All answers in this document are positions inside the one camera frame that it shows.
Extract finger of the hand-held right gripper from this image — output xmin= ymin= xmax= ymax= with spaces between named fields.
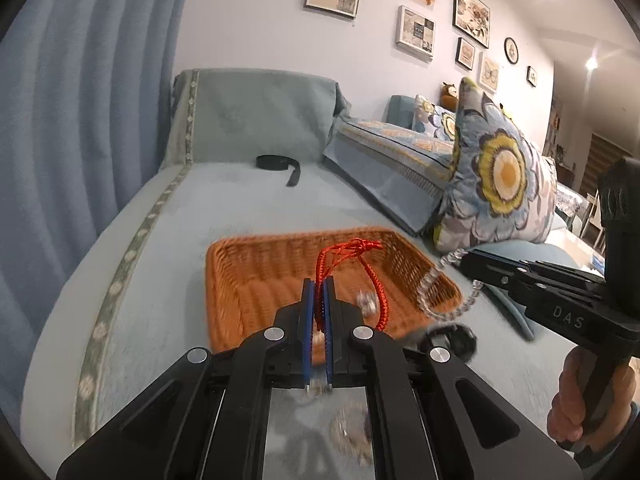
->
xmin=475 ymin=248 xmax=606 ymax=285
xmin=458 ymin=251 xmax=551 ymax=312

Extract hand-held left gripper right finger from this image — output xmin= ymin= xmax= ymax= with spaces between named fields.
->
xmin=321 ymin=277 xmax=584 ymax=480

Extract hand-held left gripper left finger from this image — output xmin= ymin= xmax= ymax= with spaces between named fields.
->
xmin=56 ymin=278 xmax=318 ymax=480

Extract clear crystal bead bracelet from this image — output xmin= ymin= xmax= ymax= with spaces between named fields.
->
xmin=416 ymin=249 xmax=487 ymax=322

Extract red cord bracelet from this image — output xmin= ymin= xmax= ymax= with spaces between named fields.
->
xmin=314 ymin=238 xmax=392 ymax=332

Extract black wrist watch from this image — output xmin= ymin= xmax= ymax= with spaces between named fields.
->
xmin=419 ymin=324 xmax=477 ymax=362

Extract orange wicker basket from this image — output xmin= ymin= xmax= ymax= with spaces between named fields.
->
xmin=205 ymin=227 xmax=463 ymax=366

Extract metallic jewelry piece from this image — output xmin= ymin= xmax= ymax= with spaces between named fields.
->
xmin=327 ymin=402 xmax=373 ymax=458

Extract person's right hand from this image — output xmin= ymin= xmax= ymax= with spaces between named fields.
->
xmin=547 ymin=347 xmax=640 ymax=461

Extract white chair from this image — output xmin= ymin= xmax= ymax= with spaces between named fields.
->
xmin=579 ymin=192 xmax=607 ymax=240

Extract large yellow flower cushion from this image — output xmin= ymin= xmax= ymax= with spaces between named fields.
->
xmin=432 ymin=77 xmax=551 ymax=255

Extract window blind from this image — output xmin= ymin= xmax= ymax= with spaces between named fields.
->
xmin=589 ymin=132 xmax=632 ymax=197

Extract bookshelf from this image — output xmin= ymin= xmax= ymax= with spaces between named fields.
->
xmin=542 ymin=99 xmax=565 ymax=162

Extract patterned sofa back cushion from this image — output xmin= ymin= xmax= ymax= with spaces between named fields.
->
xmin=322 ymin=115 xmax=461 ymax=239

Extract teal covered sofa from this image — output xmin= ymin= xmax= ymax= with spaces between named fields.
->
xmin=20 ymin=67 xmax=608 ymax=480

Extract small floral cushion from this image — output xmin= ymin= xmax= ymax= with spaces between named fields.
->
xmin=412 ymin=94 xmax=462 ymax=145

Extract brown owl plush toy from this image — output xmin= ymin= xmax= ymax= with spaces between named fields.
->
xmin=440 ymin=82 xmax=462 ymax=112

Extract small dark framed picture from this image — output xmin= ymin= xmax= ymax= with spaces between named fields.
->
xmin=455 ymin=36 xmax=476 ymax=71

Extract white framed picture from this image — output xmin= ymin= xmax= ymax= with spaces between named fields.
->
xmin=395 ymin=5 xmax=436 ymax=64

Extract black framed floral picture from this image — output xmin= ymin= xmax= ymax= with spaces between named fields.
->
xmin=452 ymin=0 xmax=492 ymax=50

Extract blue curtain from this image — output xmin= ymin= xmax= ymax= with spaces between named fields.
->
xmin=0 ymin=0 xmax=197 ymax=461

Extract black strap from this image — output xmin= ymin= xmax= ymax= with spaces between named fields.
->
xmin=256 ymin=154 xmax=304 ymax=188

